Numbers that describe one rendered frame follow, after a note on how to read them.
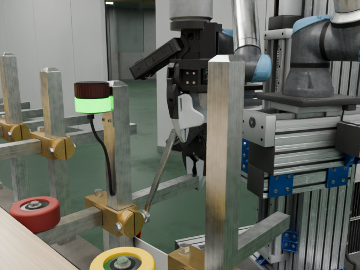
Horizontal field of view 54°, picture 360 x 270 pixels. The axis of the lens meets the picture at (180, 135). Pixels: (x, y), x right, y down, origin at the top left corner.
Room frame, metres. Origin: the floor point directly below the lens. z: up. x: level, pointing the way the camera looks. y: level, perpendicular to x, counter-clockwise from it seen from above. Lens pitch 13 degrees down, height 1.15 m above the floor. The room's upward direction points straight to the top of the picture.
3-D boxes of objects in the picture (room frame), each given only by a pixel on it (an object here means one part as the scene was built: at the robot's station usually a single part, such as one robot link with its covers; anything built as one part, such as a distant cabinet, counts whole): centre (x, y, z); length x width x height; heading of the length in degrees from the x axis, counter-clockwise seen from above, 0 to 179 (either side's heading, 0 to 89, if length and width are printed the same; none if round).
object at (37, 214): (0.56, 0.25, 0.85); 0.08 x 0.08 x 0.11
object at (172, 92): (0.62, 0.01, 1.09); 0.05 x 0.02 x 0.09; 156
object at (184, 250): (0.52, -0.01, 0.85); 0.02 x 0.02 x 0.01
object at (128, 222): (0.65, 0.14, 0.85); 0.14 x 0.06 x 0.05; 46
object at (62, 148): (0.83, 0.31, 0.95); 0.14 x 0.06 x 0.05; 46
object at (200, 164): (0.87, -0.07, 0.86); 0.06 x 0.03 x 0.09; 136
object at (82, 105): (0.61, 0.15, 1.08); 0.06 x 0.06 x 0.02
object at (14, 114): (0.99, 0.48, 0.93); 0.04 x 0.04 x 0.48; 46
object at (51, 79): (0.82, 0.30, 0.89); 0.04 x 0.04 x 0.48; 46
